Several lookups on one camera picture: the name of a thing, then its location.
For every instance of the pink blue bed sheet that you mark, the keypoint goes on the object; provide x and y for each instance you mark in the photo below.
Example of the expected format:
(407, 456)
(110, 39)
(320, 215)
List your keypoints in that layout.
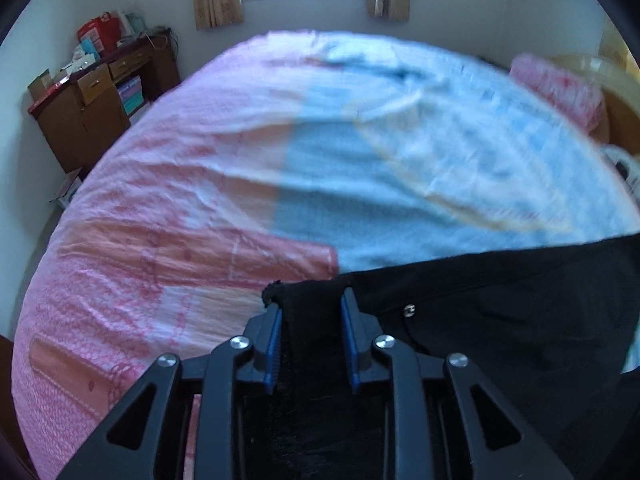
(293, 156)

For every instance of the wooden bed headboard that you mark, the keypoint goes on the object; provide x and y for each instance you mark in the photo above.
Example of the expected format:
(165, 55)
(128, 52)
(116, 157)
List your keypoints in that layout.
(621, 96)

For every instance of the red gift bag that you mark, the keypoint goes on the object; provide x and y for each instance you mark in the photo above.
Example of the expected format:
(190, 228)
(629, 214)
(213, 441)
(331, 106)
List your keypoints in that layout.
(103, 32)

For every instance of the spotted pillow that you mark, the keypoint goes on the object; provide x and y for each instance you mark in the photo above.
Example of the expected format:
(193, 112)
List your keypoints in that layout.
(627, 165)

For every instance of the white box on floor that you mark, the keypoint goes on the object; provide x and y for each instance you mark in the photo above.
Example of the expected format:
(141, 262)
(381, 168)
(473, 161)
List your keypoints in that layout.
(68, 189)

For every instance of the cardboard box on desk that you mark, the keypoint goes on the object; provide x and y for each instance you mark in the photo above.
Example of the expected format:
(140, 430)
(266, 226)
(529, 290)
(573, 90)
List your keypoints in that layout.
(40, 85)

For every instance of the brown wooden desk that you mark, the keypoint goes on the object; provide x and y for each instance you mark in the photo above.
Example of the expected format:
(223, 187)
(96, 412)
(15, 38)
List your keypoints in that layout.
(84, 115)

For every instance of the black pants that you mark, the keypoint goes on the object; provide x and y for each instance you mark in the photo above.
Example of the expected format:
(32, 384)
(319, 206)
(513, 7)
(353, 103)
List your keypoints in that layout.
(551, 327)

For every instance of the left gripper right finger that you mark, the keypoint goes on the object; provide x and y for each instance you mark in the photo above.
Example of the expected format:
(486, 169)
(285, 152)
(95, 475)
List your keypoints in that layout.
(442, 418)

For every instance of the pink folded blanket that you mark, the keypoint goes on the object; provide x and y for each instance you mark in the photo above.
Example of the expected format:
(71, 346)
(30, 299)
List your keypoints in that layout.
(578, 99)

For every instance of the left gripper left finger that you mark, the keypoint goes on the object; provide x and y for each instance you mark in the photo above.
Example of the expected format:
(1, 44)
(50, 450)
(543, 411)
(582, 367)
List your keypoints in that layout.
(145, 435)

